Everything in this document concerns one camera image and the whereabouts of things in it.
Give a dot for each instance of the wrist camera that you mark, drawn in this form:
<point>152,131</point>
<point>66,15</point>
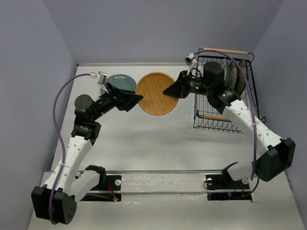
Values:
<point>190,59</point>
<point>101,78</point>

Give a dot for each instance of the dark rimmed plate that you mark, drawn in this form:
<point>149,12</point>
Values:
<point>232,75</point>
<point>240,81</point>

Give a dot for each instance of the black wire dish rack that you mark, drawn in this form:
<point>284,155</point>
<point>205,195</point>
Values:
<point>207,117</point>

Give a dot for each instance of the blue floral plate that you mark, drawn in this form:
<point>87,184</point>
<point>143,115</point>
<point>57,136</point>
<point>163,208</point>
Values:
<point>224,65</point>

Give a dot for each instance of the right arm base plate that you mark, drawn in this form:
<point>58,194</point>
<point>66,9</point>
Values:
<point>219,190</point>

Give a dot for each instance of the orange woven plate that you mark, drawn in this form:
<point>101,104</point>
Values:
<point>151,87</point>

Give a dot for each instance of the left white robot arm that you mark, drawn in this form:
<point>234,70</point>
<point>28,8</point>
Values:
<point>56,200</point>

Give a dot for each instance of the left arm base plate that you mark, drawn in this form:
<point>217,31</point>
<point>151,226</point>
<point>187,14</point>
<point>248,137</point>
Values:
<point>109,192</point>

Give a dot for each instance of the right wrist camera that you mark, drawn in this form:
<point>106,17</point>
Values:
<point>190,59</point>

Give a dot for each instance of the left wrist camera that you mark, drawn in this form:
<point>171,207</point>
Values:
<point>101,78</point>

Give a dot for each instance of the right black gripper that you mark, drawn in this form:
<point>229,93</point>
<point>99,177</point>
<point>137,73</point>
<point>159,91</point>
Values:
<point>179,88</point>

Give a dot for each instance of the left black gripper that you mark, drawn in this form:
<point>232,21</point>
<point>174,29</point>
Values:
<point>127,99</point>

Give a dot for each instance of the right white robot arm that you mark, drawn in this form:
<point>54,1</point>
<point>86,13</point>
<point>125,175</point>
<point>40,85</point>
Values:
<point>272,153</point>

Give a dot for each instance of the teal ceramic plate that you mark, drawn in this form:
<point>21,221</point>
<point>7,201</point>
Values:
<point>122,82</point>

